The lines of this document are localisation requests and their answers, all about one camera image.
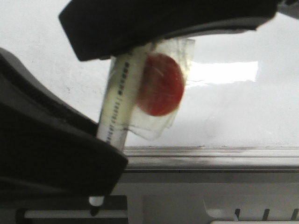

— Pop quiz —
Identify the white appliance below board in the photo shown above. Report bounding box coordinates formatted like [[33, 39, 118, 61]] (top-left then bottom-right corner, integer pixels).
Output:
[[14, 171, 299, 224]]

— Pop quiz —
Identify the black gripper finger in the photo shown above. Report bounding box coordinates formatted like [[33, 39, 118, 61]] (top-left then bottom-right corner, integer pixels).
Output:
[[0, 49, 128, 199], [58, 0, 278, 61]]

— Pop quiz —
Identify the white whiteboard marker pen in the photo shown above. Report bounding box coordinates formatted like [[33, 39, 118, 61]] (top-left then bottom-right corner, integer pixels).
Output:
[[90, 46, 150, 217]]

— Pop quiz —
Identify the white whiteboard surface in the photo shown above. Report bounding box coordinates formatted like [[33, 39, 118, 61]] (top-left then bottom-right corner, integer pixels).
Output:
[[0, 0, 299, 147]]

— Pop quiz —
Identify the red round magnet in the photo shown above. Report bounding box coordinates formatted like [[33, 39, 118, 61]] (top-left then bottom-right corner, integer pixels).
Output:
[[137, 54, 185, 117]]

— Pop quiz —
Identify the grey aluminium whiteboard tray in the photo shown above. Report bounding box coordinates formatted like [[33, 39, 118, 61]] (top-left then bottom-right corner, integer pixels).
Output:
[[123, 147, 299, 172]]

